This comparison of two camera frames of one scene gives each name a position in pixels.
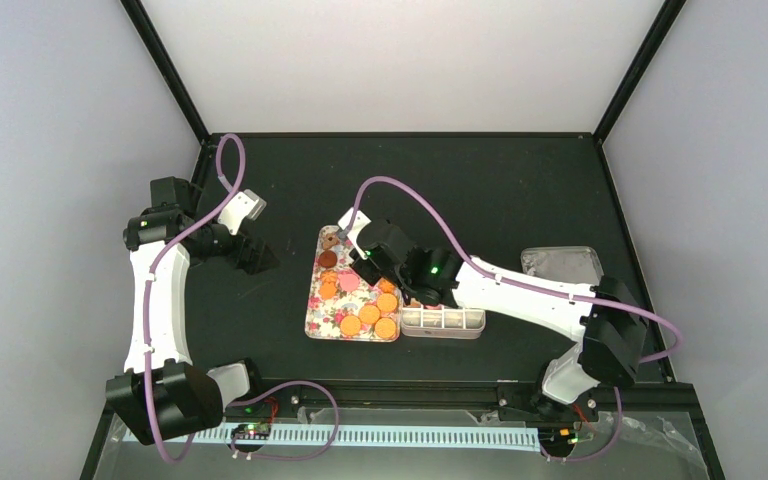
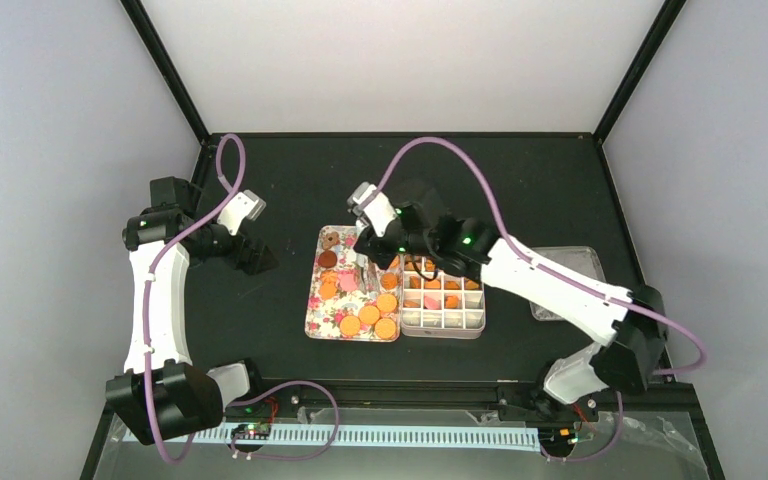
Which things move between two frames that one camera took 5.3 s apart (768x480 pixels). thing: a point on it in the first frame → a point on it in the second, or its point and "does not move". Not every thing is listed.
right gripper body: x=366 y=274 → x=415 y=242
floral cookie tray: x=341 y=304 does not move
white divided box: x=445 y=323 does not move
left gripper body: x=245 y=264 does not move
